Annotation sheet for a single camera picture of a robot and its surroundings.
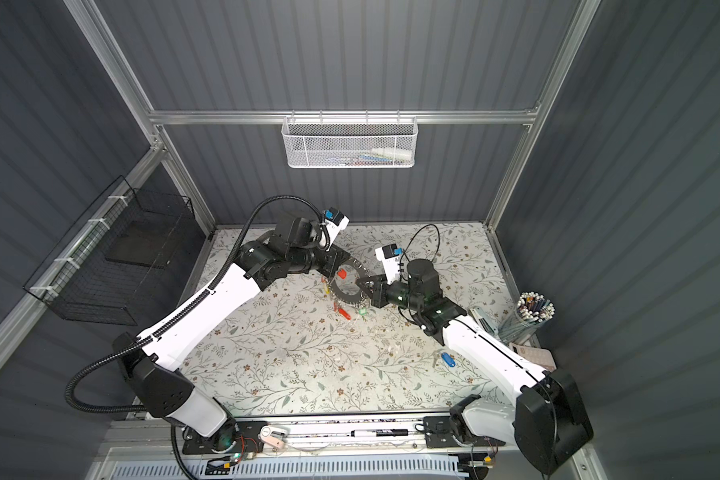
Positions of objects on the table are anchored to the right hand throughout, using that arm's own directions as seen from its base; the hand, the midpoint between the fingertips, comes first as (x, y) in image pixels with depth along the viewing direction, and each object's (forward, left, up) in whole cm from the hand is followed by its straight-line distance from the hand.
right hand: (362, 285), depth 75 cm
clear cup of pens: (-4, -44, -7) cm, 45 cm away
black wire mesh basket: (+2, +62, +7) cm, 63 cm away
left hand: (+5, +3, +7) cm, 9 cm away
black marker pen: (-29, -4, -22) cm, 37 cm away
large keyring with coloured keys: (+3, +9, -4) cm, 11 cm away
